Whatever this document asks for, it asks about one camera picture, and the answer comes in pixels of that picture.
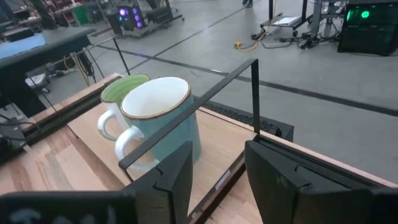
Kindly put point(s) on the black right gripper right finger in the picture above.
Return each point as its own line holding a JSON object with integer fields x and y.
{"x": 280, "y": 193}

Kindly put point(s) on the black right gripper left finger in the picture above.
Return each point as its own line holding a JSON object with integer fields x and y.
{"x": 164, "y": 193}

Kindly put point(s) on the black electronics box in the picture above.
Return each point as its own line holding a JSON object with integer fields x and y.
{"x": 11, "y": 140}

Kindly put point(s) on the black wheeled cart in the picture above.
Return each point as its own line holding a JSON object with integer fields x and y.
{"x": 287, "y": 21}

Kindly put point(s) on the black side table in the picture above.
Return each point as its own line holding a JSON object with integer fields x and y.
{"x": 37, "y": 68}

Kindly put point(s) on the computer tower purple lights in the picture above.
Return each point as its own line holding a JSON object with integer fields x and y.
{"x": 130, "y": 17}

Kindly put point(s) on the computer tower green lights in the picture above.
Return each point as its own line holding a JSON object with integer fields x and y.
{"x": 370, "y": 31}

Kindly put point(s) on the person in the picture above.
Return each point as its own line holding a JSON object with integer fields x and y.
{"x": 247, "y": 2}

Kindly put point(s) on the green bin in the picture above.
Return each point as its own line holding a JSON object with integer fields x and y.
{"x": 81, "y": 15}

